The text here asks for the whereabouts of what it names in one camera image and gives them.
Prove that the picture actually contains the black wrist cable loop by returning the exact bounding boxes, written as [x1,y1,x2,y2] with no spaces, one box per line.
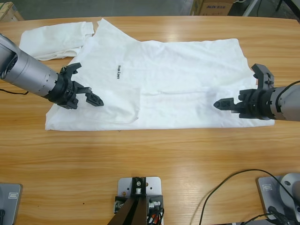
[278,81,300,96]

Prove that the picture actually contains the white mount block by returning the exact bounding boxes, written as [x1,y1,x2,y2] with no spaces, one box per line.
[117,177,163,211]

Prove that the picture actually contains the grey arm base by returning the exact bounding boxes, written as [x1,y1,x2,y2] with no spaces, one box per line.
[0,182,23,225]
[255,172,300,221]

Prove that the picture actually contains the black metal frame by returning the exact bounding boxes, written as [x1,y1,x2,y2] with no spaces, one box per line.
[275,0,300,23]

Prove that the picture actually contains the white Unitree print t-shirt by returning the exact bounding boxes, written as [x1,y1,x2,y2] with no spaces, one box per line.
[44,18,275,131]

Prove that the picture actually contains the white metal frame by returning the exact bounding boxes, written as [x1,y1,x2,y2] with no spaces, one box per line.
[242,0,264,17]

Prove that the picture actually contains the cardboard box with AUX print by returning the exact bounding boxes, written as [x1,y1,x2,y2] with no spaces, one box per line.
[201,0,235,16]

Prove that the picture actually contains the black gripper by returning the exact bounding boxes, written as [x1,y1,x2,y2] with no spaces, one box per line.
[48,62,105,110]
[214,63,285,120]

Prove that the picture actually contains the black bracket with connectors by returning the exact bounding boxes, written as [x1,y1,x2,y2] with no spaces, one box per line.
[114,194,165,225]

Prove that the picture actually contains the wooden crate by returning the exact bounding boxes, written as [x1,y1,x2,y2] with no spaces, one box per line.
[0,1,24,23]

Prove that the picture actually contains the long thin black cable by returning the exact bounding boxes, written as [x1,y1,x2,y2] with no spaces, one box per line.
[200,169,281,225]

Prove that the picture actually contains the dark camera post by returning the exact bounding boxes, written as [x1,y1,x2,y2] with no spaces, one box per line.
[109,177,150,225]

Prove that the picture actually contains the black base plug cable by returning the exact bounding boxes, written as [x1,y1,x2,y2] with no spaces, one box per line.
[243,206,300,225]

